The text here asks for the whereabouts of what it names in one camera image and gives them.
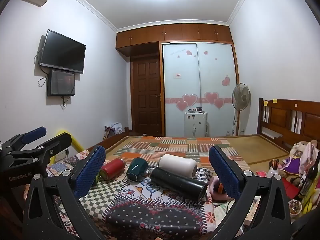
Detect brown wooden door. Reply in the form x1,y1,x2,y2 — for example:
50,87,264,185
130,56,162,136

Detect pile of clothes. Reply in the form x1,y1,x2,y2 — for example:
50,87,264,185
104,122,123,139

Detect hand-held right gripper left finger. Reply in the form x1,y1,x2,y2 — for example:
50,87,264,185
22,144,107,240

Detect floral printed blanket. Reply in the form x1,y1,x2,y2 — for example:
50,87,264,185
47,150,218,240

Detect red metal cup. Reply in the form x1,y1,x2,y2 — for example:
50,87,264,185
99,158,126,182

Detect white box appliance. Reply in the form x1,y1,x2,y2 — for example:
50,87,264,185
184,111,208,138

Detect wooden bed headboard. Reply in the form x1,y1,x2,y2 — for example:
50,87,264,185
257,97,320,153

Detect dark green ceramic cup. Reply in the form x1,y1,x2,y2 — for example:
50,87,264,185
126,157,150,182

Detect wooden overhead cabinets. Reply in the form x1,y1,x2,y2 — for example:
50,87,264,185
115,24,234,58

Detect sliding wardrobe with heart stickers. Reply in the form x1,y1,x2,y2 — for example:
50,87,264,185
160,41,239,138

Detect black thermos bottle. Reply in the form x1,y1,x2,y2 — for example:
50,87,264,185
146,166,208,202

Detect dark glass bottle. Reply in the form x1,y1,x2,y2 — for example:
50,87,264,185
301,152,320,200

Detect striped patchwork blanket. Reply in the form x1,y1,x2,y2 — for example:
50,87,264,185
110,136,250,173

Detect television cable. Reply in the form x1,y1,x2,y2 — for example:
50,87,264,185
34,55,48,87

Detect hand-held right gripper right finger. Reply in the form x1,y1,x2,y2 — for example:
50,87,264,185
208,145,292,240

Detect white insulated cup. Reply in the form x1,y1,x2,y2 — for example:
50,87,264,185
159,154,198,179

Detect woven bamboo bed mat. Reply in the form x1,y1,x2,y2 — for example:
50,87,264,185
105,134,290,173

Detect yellow padded bar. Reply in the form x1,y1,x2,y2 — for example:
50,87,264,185
56,129,84,153

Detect wooden bed footboard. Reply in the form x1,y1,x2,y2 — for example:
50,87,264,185
86,127,129,153

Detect snack cup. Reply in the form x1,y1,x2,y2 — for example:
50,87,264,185
288,199,303,215

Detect standing electric fan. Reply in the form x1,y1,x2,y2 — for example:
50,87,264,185
231,83,252,137

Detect small wall-mounted monitor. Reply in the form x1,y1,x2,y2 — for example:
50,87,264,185
47,70,75,97

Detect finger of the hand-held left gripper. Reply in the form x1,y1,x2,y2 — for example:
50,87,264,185
5,132,73,174
0,127,47,155

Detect pink and orange toy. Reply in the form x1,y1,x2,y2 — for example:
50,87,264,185
209,176,230,201

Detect wall-mounted black television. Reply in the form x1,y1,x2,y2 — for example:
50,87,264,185
39,29,87,74

